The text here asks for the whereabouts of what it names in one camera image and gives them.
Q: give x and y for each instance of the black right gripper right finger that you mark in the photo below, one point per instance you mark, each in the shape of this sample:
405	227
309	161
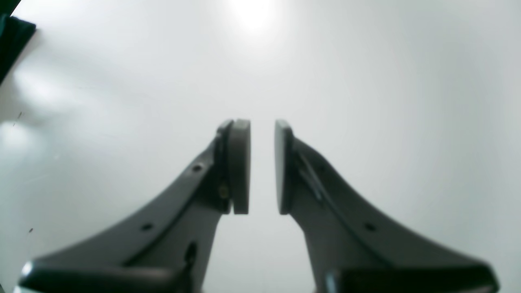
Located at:
355	248

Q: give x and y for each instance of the black T-shirt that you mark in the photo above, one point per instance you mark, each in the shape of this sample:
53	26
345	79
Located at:
15	33

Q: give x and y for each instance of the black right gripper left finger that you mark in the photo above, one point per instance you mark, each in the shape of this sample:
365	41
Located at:
165	246

